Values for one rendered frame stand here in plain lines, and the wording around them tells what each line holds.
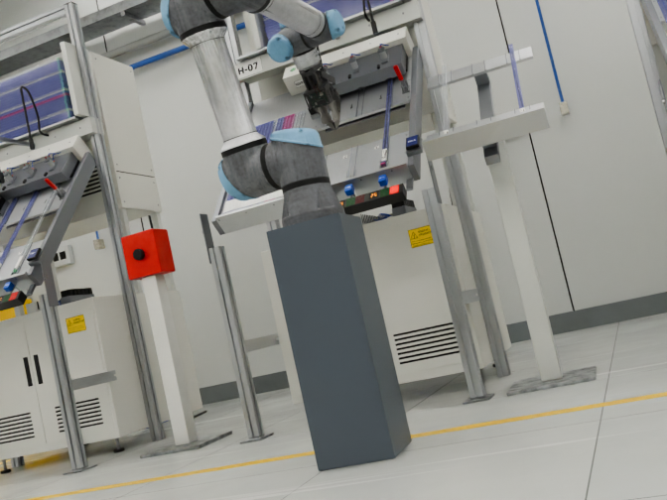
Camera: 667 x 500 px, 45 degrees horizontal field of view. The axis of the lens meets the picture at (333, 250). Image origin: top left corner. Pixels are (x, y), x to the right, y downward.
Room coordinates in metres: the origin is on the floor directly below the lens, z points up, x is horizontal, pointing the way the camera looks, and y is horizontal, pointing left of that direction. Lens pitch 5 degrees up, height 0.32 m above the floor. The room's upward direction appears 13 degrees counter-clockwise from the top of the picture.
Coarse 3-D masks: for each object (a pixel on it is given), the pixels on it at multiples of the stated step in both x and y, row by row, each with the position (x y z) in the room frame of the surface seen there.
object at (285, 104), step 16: (384, 80) 2.79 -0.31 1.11; (288, 96) 3.01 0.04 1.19; (352, 96) 2.81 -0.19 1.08; (368, 96) 2.76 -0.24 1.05; (384, 96) 2.72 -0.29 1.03; (400, 96) 2.68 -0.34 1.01; (256, 112) 3.02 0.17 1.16; (272, 112) 2.97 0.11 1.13; (288, 112) 2.92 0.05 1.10; (352, 112) 2.74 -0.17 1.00; (368, 112) 2.69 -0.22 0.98; (384, 112) 2.73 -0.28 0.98; (320, 128) 2.75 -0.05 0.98
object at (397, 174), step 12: (384, 168) 2.40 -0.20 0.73; (396, 168) 2.39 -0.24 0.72; (408, 168) 2.38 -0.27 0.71; (348, 180) 2.43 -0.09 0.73; (360, 180) 2.43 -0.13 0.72; (372, 180) 2.43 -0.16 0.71; (396, 180) 2.42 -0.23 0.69; (336, 192) 2.47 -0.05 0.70; (360, 192) 2.47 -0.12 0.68; (264, 204) 2.53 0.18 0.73; (276, 204) 2.53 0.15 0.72; (216, 216) 2.59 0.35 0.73; (228, 216) 2.58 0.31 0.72; (240, 216) 2.58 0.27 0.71; (252, 216) 2.57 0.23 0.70; (264, 216) 2.57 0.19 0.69; (276, 216) 2.57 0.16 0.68; (228, 228) 2.62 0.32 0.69; (240, 228) 2.62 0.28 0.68
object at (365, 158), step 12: (408, 132) 2.51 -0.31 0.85; (372, 144) 2.55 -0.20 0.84; (396, 144) 2.50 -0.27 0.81; (336, 156) 2.59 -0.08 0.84; (348, 156) 2.56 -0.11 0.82; (360, 156) 2.53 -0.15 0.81; (372, 156) 2.51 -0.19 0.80; (396, 156) 2.45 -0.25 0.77; (336, 168) 2.54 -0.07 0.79; (348, 168) 2.51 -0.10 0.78; (360, 168) 2.49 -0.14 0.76; (372, 168) 2.46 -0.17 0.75; (336, 180) 2.50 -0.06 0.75
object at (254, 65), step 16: (400, 0) 2.80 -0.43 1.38; (256, 16) 3.00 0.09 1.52; (352, 16) 2.86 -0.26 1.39; (256, 32) 2.98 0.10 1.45; (256, 48) 2.99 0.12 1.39; (240, 64) 3.06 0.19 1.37; (256, 64) 3.04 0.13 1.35; (432, 176) 2.37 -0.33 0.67; (400, 208) 2.78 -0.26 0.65; (208, 224) 2.67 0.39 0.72; (208, 240) 2.65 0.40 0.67; (208, 256) 2.63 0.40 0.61; (272, 336) 2.86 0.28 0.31; (480, 400) 2.35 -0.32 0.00
